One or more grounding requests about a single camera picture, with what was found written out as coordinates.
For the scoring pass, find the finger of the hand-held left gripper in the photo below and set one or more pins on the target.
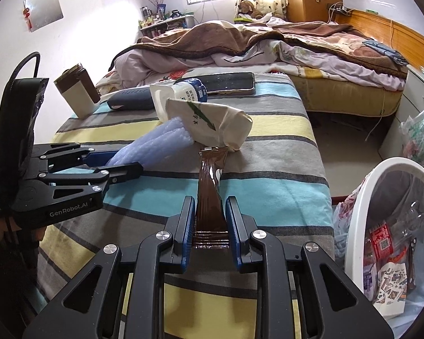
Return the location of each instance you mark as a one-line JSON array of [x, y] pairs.
[[123, 173], [99, 157]]

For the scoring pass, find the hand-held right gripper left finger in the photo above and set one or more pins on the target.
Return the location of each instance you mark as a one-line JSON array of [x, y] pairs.
[[189, 226]]

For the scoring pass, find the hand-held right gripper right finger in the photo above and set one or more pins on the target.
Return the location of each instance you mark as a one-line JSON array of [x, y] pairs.
[[233, 226]]

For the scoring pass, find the brown snack wrapper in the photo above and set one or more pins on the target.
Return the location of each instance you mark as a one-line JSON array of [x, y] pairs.
[[208, 190]]

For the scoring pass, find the white foam net sleeve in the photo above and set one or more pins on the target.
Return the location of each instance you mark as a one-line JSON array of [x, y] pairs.
[[155, 137]]

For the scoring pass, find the white round trash bin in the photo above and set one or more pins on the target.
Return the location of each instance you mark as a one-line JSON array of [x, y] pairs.
[[360, 212]]

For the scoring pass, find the clear red-capped water bottle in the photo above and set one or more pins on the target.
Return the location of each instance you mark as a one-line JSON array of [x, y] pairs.
[[381, 240]]

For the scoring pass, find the crushed printed paper cup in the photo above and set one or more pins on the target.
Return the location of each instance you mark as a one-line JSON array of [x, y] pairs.
[[392, 282]]

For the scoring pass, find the dark blue glasses case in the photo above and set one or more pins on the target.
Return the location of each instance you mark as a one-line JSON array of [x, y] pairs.
[[130, 99]]

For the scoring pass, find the white plastic container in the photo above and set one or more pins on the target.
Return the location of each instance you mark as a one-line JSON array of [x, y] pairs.
[[159, 102]]

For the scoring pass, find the white paper bag green leaf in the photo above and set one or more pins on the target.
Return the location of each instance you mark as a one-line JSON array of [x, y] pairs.
[[226, 123]]

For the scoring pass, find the white yogurt bottle blue label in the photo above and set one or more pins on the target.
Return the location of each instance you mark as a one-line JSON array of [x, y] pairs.
[[189, 90]]

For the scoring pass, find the lilac duvet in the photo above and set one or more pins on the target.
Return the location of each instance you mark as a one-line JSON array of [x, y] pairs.
[[145, 60]]

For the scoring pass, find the floral plastic bag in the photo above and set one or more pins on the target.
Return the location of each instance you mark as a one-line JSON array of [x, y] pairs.
[[344, 212]]

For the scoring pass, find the red hanging ornament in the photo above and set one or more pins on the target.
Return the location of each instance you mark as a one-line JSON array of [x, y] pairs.
[[27, 16]]

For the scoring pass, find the black smartphone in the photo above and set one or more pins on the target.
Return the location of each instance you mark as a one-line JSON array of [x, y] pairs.
[[229, 82]]

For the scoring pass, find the white shelf with bottles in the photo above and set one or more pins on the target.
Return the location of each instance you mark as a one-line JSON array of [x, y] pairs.
[[166, 23]]

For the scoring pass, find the brown fleece blanket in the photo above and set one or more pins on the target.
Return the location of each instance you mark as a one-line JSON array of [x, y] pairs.
[[205, 39]]

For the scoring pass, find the yellow mattress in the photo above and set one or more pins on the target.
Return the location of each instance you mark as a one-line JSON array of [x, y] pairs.
[[346, 91]]

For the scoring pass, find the brown teddy bear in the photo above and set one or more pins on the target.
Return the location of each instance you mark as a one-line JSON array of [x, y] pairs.
[[249, 9]]

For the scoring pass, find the green printed plastic bag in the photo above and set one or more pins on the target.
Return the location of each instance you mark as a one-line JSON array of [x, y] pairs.
[[420, 134]]

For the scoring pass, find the white nightstand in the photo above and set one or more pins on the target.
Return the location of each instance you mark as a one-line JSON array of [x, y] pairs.
[[413, 95]]

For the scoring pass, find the blue folded cloth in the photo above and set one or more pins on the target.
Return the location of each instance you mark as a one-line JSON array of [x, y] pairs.
[[383, 51]]

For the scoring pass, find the power strip with plugs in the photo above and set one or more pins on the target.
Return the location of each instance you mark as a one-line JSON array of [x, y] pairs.
[[339, 9]]

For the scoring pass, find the wooden bed headboard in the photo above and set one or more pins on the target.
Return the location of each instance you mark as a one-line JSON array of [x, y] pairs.
[[402, 33]]

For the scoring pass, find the shiny wall board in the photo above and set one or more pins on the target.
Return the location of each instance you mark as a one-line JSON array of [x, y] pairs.
[[44, 9]]

